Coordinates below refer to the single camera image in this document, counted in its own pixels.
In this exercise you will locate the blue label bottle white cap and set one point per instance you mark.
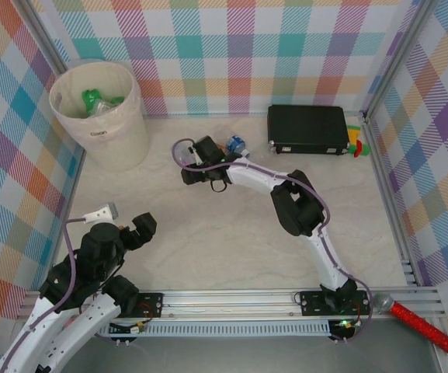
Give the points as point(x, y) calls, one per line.
point(235, 144)

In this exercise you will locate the aluminium frame post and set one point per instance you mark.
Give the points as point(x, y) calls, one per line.
point(393, 58)
point(47, 33)

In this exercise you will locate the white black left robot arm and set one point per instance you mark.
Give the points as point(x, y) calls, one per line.
point(91, 314)

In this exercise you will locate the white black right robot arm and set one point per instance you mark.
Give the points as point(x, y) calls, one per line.
point(254, 176)

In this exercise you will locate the red green toy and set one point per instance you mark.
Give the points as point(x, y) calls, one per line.
point(359, 149)

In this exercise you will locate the clear bottle pink label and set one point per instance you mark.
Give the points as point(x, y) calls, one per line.
point(186, 157)

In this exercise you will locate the green plastic bottle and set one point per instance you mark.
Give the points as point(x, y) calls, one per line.
point(117, 101)

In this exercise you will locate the black hard case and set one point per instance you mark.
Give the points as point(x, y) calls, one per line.
point(305, 128)

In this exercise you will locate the green bottle yellow cap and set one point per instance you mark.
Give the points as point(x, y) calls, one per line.
point(89, 99)

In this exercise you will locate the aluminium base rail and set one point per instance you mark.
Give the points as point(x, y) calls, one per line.
point(227, 301)

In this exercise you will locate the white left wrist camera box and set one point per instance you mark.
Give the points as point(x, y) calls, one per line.
point(103, 211)

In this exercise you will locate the yellow green toy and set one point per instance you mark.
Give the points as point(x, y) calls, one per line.
point(353, 134)

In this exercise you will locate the red glitter toy microphone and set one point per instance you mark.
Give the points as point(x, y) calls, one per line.
point(421, 326)

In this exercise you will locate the aluminium side rail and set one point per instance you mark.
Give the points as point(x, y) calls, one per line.
point(388, 194)
point(68, 202)

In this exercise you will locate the cream round waste bin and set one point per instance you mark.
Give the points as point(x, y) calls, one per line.
point(107, 147)

